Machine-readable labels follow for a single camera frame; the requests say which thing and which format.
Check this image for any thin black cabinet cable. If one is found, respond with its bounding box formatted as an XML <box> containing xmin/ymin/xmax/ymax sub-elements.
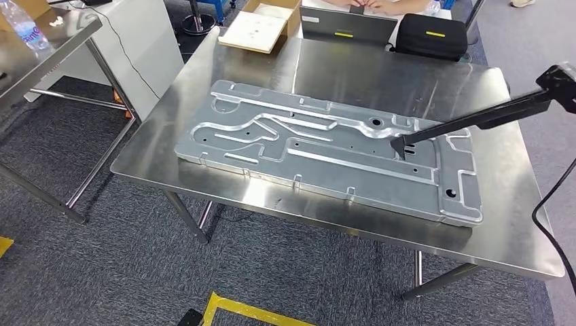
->
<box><xmin>67</xmin><ymin>0</ymin><xmax>162</xmax><ymax>101</ymax></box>

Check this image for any white cabinet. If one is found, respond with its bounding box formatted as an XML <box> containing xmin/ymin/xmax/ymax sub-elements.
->
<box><xmin>24</xmin><ymin>0</ymin><xmax>185</xmax><ymax>122</ymax></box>

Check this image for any person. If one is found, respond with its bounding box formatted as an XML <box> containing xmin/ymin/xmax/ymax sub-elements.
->
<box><xmin>321</xmin><ymin>0</ymin><xmax>431</xmax><ymax>17</ymax></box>

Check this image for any white foam sheet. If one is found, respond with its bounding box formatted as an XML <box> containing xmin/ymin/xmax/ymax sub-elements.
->
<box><xmin>218</xmin><ymin>10</ymin><xmax>287</xmax><ymax>55</ymax></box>

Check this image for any blue metal frame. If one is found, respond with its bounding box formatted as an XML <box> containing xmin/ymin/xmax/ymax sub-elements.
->
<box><xmin>198</xmin><ymin>0</ymin><xmax>238</xmax><ymax>24</ymax></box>

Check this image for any dark round stand base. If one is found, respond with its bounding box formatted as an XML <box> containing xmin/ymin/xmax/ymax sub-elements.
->
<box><xmin>181</xmin><ymin>0</ymin><xmax>218</xmax><ymax>36</ymax></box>

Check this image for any orange object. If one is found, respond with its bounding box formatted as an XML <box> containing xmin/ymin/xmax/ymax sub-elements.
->
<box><xmin>111</xmin><ymin>88</ymin><xmax>136</xmax><ymax>120</ymax></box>

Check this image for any grey laptop with yellow label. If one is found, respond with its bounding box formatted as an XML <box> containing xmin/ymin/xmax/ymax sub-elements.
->
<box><xmin>300</xmin><ymin>5</ymin><xmax>399</xmax><ymax>47</ymax></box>

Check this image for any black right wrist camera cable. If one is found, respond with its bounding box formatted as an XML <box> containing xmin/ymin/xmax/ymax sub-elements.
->
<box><xmin>530</xmin><ymin>157</ymin><xmax>576</xmax><ymax>298</ymax></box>

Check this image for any black plastic plate part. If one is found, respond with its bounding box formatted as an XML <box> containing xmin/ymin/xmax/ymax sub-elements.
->
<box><xmin>389</xmin><ymin>88</ymin><xmax>559</xmax><ymax>162</ymax></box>

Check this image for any black robot foot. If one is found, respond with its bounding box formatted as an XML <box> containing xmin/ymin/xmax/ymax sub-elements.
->
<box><xmin>177</xmin><ymin>308</ymin><xmax>204</xmax><ymax>326</ymax></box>

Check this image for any steel side table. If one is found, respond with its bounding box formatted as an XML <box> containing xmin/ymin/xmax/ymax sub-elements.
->
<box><xmin>0</xmin><ymin>6</ymin><xmax>141</xmax><ymax>226</ymax></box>

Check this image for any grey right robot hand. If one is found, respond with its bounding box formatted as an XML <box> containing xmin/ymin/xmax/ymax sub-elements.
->
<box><xmin>537</xmin><ymin>62</ymin><xmax>576</xmax><ymax>114</ymax></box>

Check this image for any large stamped metal panel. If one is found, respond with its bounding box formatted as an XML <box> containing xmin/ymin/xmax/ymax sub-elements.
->
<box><xmin>174</xmin><ymin>79</ymin><xmax>484</xmax><ymax>229</ymax></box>

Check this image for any clear plastic water bottle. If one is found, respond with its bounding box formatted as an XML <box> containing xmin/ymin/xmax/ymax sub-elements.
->
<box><xmin>0</xmin><ymin>0</ymin><xmax>51</xmax><ymax>54</ymax></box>

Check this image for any brown cardboard box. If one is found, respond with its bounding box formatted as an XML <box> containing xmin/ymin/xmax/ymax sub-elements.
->
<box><xmin>0</xmin><ymin>0</ymin><xmax>51</xmax><ymax>33</ymax></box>

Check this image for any black metal pole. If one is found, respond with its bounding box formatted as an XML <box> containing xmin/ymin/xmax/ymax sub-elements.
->
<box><xmin>465</xmin><ymin>0</ymin><xmax>486</xmax><ymax>33</ymax></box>

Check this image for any open cardboard box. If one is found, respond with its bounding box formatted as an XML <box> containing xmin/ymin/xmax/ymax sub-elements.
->
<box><xmin>217</xmin><ymin>0</ymin><xmax>302</xmax><ymax>55</ymax></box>

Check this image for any steel workbench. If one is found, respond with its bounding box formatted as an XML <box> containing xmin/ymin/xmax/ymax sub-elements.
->
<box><xmin>110</xmin><ymin>24</ymin><xmax>566</xmax><ymax>302</ymax></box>

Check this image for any black bag with yellow label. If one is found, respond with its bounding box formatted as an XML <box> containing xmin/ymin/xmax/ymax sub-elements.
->
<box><xmin>394</xmin><ymin>13</ymin><xmax>469</xmax><ymax>62</ymax></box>

